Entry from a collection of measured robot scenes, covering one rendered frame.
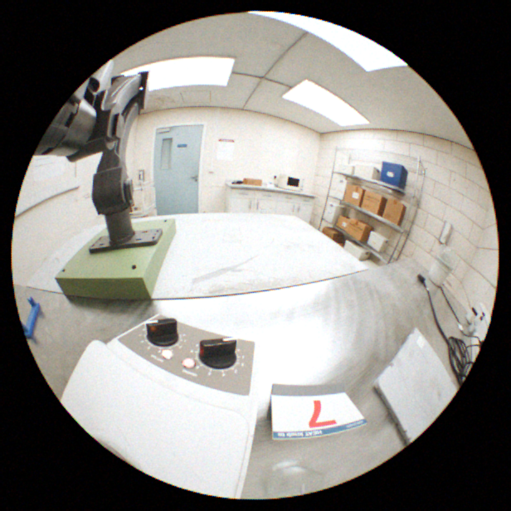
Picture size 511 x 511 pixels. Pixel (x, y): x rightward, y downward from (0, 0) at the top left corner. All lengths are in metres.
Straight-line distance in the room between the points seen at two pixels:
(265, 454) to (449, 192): 2.43
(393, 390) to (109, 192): 0.53
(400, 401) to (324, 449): 0.12
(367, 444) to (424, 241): 2.21
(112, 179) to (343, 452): 0.50
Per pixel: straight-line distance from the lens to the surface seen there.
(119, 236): 0.35
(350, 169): 2.51
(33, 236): 1.69
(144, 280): 0.24
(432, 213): 2.32
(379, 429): 0.26
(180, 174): 2.94
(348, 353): 0.24
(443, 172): 2.46
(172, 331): 0.15
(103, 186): 0.32
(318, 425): 0.16
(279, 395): 0.18
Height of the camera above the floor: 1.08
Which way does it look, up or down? 31 degrees down
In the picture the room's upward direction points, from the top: 8 degrees clockwise
